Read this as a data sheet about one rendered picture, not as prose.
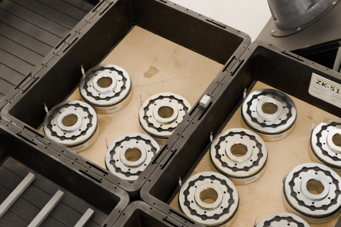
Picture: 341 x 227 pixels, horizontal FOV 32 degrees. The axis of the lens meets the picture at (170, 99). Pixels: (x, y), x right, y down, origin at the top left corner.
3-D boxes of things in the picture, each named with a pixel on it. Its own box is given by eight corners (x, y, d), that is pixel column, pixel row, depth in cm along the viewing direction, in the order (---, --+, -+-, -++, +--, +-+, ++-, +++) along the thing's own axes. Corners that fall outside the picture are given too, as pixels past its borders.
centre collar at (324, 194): (305, 171, 104) (306, 169, 104) (333, 182, 103) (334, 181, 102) (295, 193, 102) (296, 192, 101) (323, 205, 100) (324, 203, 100)
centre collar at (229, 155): (232, 136, 109) (232, 134, 109) (257, 146, 108) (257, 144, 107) (219, 156, 107) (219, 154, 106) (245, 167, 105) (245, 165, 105)
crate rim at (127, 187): (128, -9, 127) (127, -18, 125) (254, 45, 116) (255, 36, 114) (-2, 122, 107) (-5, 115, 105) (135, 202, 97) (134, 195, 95)
